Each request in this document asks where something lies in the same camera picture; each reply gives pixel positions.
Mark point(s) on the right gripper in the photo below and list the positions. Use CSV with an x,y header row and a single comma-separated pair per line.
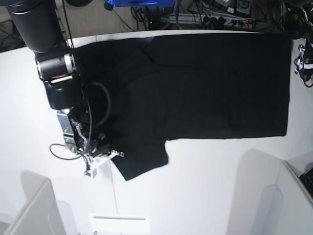
x,y
97,152

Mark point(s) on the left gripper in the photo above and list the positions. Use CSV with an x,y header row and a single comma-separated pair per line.
x,y
304,64

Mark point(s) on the black T-shirt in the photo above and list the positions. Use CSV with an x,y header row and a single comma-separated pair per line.
x,y
192,86

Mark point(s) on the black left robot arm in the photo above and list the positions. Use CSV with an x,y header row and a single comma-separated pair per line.
x,y
300,13

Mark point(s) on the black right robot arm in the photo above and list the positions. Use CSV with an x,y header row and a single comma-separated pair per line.
x,y
40,28

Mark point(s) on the black keyboard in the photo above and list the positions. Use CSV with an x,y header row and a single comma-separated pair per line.
x,y
307,180

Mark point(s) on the white power strip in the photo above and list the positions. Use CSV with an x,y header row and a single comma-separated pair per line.
x,y
227,20

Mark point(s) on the blue box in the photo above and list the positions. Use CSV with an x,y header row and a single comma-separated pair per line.
x,y
140,3

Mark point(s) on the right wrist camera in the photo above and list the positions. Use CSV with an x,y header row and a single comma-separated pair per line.
x,y
90,173

